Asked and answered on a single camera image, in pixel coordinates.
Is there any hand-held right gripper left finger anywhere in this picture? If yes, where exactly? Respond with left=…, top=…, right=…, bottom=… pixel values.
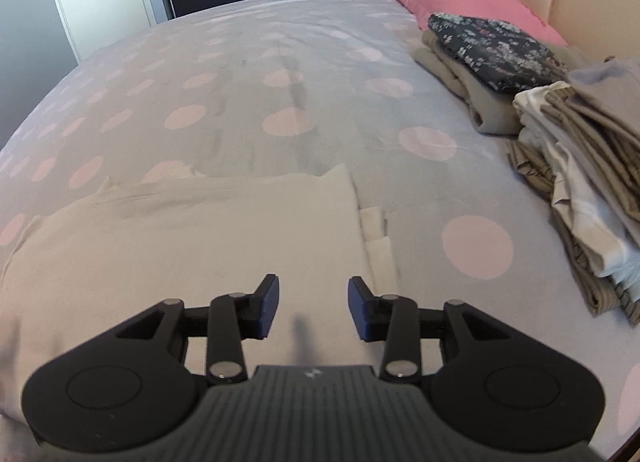
left=115, top=273, right=281, bottom=385

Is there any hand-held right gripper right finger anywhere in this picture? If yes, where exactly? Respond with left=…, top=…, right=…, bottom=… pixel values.
left=347, top=276, right=511, bottom=385

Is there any white shirt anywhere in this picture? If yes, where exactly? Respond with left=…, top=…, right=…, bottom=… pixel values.
left=0, top=164, right=401, bottom=435

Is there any beige folded garment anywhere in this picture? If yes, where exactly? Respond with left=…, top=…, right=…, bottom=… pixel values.
left=412, top=30, right=592, bottom=137

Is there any grey pink-dotted bed sheet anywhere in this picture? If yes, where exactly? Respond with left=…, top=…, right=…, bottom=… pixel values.
left=0, top=0, right=640, bottom=462

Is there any white folded garment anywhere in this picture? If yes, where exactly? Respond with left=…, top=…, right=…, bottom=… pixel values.
left=512, top=82, right=640, bottom=289

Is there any dark floral folded garment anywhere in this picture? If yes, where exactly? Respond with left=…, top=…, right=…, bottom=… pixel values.
left=427, top=13, right=571, bottom=93

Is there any grey folded garment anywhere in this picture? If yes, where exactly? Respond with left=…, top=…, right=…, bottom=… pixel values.
left=566, top=56, right=640, bottom=155

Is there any white door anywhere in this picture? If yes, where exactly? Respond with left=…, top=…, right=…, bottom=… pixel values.
left=42, top=0, right=160, bottom=63

